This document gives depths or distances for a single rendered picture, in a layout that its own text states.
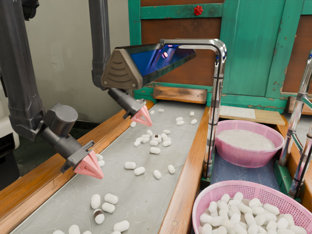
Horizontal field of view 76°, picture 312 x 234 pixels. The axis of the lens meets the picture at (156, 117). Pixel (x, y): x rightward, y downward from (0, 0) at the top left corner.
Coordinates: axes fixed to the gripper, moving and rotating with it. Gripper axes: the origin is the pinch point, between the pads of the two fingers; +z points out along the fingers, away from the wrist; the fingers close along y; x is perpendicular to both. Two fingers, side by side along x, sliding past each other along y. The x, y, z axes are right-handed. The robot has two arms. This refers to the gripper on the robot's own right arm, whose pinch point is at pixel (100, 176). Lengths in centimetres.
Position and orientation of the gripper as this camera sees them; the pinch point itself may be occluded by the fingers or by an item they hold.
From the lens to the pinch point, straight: 60.7
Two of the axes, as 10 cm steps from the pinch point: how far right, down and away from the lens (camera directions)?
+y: 3.3, -3.7, 8.7
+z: 7.5, 6.6, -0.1
